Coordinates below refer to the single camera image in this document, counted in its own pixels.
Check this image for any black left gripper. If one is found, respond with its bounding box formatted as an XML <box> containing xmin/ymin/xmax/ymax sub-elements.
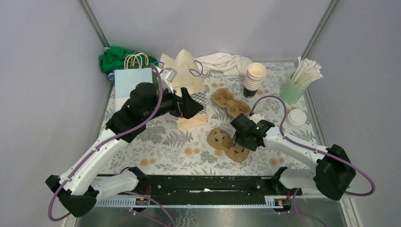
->
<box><xmin>143</xmin><ymin>83</ymin><xmax>204</xmax><ymax>122</ymax></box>

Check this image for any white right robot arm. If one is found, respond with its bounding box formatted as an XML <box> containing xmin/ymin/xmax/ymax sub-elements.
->
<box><xmin>230</xmin><ymin>113</ymin><xmax>356</xmax><ymax>201</ymax></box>

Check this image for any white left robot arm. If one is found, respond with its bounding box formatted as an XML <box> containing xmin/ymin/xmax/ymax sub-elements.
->
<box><xmin>45</xmin><ymin>82</ymin><xmax>204</xmax><ymax>218</ymax></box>

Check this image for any light blue paper bag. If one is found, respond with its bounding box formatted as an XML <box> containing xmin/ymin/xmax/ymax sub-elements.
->
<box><xmin>114</xmin><ymin>53</ymin><xmax>153</xmax><ymax>111</ymax></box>

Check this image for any green straw holder cup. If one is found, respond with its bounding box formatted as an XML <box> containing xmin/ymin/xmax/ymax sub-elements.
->
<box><xmin>279</xmin><ymin>72</ymin><xmax>308</xmax><ymax>105</ymax></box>

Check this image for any blue checkered paper bag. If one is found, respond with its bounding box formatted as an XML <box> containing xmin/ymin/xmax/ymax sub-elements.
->
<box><xmin>160</xmin><ymin>49</ymin><xmax>208</xmax><ymax>130</ymax></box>

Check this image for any stack of brown cup carriers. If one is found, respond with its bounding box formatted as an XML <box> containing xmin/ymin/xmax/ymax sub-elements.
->
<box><xmin>212</xmin><ymin>88</ymin><xmax>251</xmax><ymax>119</ymax></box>

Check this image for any white cloth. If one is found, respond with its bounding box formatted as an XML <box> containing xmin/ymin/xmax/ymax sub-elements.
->
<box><xmin>194</xmin><ymin>52</ymin><xmax>252</xmax><ymax>76</ymax></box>

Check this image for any brown pulp cup carrier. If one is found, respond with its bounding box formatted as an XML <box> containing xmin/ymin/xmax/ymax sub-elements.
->
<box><xmin>207</xmin><ymin>128</ymin><xmax>250</xmax><ymax>163</ymax></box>

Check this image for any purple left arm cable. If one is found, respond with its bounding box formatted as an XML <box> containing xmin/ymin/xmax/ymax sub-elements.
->
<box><xmin>47</xmin><ymin>63</ymin><xmax>165</xmax><ymax>222</ymax></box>

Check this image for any floral tablecloth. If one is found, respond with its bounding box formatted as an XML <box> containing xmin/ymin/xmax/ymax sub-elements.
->
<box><xmin>101</xmin><ymin>62</ymin><xmax>308</xmax><ymax>176</ymax></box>

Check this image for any bundle of white wrapped straws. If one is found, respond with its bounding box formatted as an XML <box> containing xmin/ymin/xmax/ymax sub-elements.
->
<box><xmin>290</xmin><ymin>57</ymin><xmax>323</xmax><ymax>87</ymax></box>

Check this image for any stack of white lids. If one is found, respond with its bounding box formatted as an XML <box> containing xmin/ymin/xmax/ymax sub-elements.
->
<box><xmin>286</xmin><ymin>109</ymin><xmax>307</xmax><ymax>128</ymax></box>

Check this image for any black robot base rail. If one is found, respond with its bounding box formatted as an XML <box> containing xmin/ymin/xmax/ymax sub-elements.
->
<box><xmin>132</xmin><ymin>174</ymin><xmax>302</xmax><ymax>206</ymax></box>

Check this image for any green cloth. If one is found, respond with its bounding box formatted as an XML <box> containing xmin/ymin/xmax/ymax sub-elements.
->
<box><xmin>98</xmin><ymin>46</ymin><xmax>146</xmax><ymax>73</ymax></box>

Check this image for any stack of black paper cups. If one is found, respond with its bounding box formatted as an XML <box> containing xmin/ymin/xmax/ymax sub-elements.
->
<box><xmin>243</xmin><ymin>62</ymin><xmax>267</xmax><ymax>98</ymax></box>

